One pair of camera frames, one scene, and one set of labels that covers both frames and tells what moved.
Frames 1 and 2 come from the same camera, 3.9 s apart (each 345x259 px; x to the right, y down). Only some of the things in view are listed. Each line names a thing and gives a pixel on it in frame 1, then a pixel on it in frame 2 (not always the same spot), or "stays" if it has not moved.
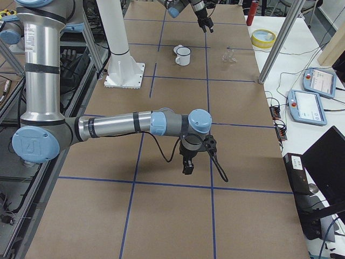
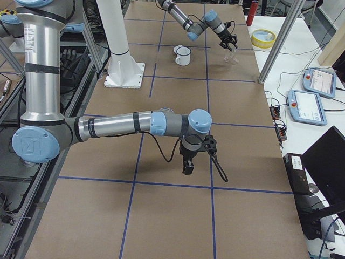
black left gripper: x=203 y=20 to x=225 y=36
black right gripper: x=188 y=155 stays
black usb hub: x=275 y=112 stays
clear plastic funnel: x=229 y=57 stays
